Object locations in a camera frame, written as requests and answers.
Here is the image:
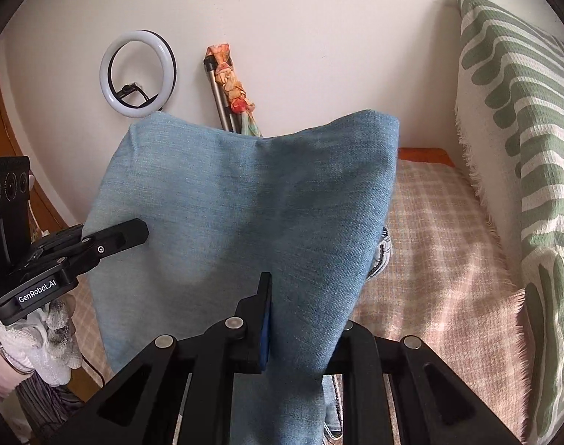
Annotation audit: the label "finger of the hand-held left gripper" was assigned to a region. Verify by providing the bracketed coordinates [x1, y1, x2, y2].
[78, 219, 149, 272]

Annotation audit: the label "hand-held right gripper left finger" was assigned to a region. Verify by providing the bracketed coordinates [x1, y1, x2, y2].
[45, 272, 273, 445]

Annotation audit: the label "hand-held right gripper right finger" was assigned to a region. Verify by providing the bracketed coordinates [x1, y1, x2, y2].
[324, 320, 524, 445]

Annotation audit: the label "light blue denim pants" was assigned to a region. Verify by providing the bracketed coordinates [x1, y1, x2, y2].
[82, 109, 400, 445]

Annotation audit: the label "person's left hand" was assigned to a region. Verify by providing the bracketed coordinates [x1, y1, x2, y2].
[0, 294, 83, 385]

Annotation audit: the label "crumpled frayed denim jeans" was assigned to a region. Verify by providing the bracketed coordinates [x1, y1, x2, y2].
[321, 225, 394, 441]

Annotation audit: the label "beige plaid blanket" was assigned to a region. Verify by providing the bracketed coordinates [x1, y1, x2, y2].
[71, 158, 540, 443]

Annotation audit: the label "grey striped clothing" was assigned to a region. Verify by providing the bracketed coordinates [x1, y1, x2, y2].
[13, 371, 97, 445]

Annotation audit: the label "folded silver tripod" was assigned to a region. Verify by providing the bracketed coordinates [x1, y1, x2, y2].
[203, 56, 246, 135]

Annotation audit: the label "green striped white pillow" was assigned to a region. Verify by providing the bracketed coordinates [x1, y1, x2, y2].
[453, 0, 564, 445]

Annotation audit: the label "white ring light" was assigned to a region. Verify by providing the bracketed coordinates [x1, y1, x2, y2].
[99, 30, 177, 119]

